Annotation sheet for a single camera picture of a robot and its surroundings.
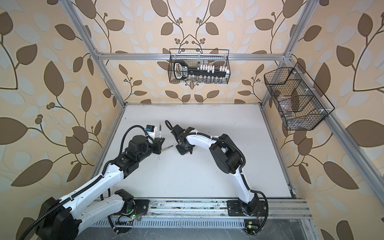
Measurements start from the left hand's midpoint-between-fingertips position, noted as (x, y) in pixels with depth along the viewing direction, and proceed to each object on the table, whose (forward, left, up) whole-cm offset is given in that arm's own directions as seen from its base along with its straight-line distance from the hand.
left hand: (163, 137), depth 80 cm
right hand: (+2, -10, -18) cm, 21 cm away
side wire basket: (+11, -70, +16) cm, 72 cm away
